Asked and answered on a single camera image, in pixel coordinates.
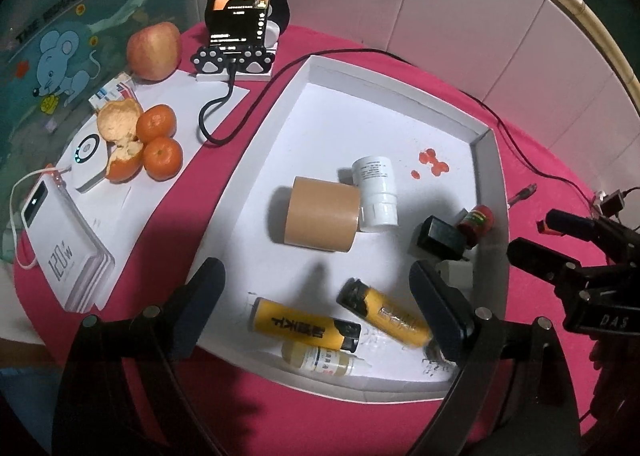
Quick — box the small dropper bottle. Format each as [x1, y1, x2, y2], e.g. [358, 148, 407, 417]
[281, 341, 371, 377]

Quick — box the yellow lighter with black cap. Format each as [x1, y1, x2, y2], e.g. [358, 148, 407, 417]
[250, 297, 362, 353]

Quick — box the white plastic bottle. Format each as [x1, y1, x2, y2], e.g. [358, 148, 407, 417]
[352, 156, 398, 233]

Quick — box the brown tape roll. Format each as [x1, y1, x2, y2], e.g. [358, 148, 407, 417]
[283, 177, 360, 253]

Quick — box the red lighter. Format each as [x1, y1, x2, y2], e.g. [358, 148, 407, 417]
[536, 220, 554, 235]

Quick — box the black gel pen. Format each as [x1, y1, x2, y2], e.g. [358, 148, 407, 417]
[508, 183, 537, 207]

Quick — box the small white box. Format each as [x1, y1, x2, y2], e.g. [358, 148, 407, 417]
[435, 260, 474, 291]

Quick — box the black power adapter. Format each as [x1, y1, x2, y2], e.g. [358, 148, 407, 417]
[599, 190, 625, 218]

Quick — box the small red cap jar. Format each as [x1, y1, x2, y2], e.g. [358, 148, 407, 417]
[456, 204, 495, 249]

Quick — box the white power bank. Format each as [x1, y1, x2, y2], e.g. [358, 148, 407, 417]
[21, 168, 115, 313]

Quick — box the white paper sheet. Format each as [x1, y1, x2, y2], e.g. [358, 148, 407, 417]
[52, 80, 252, 237]

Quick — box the white cardboard tray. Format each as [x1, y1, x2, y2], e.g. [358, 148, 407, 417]
[196, 57, 509, 404]

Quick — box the round white device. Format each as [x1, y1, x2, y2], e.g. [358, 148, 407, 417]
[70, 131, 107, 193]

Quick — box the whole tangerine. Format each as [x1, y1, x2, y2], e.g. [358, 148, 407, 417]
[143, 137, 183, 181]
[136, 104, 177, 144]

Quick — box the peeled tangerine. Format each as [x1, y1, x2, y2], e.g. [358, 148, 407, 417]
[96, 99, 144, 183]

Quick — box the small card pack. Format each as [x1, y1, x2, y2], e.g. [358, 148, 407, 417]
[88, 72, 137, 112]

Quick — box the red apple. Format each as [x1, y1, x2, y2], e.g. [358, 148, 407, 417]
[126, 22, 181, 82]

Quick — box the mouse pattern plastic cover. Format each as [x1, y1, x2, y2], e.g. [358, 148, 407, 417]
[1, 0, 186, 261]

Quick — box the black cat phone stand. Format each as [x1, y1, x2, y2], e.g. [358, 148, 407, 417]
[190, 0, 291, 82]

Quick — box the smartphone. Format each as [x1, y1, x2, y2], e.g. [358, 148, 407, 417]
[205, 0, 279, 56]

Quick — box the white cable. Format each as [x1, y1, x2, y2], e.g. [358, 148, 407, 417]
[8, 163, 72, 271]

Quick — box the black cable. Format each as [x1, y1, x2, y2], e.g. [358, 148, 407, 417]
[197, 48, 640, 209]

